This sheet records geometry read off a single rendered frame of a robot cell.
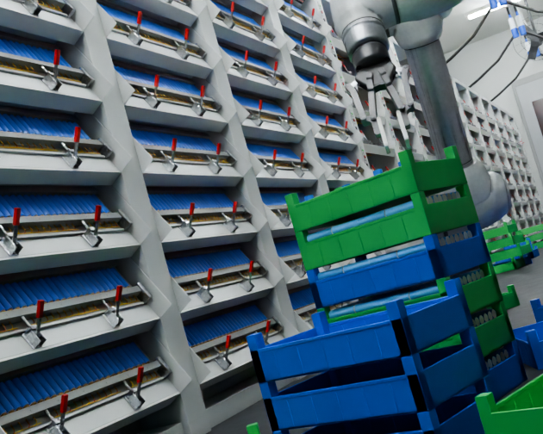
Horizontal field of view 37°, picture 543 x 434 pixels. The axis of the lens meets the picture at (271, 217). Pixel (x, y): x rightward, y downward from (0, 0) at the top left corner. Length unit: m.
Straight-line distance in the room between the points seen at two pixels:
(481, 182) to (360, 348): 1.26
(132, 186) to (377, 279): 0.79
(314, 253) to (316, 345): 0.40
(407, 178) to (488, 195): 0.94
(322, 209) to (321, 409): 0.47
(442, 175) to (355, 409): 0.53
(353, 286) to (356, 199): 0.17
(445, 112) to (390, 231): 0.88
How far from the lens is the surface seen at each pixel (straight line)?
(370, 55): 1.63
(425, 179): 1.50
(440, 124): 2.34
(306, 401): 1.28
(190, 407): 2.05
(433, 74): 2.31
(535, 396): 1.34
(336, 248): 1.57
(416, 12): 1.73
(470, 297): 1.53
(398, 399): 1.18
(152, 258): 2.05
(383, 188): 1.50
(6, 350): 1.62
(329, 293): 1.60
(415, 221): 1.47
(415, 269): 1.49
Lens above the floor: 0.30
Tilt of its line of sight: 5 degrees up
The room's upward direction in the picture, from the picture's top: 16 degrees counter-clockwise
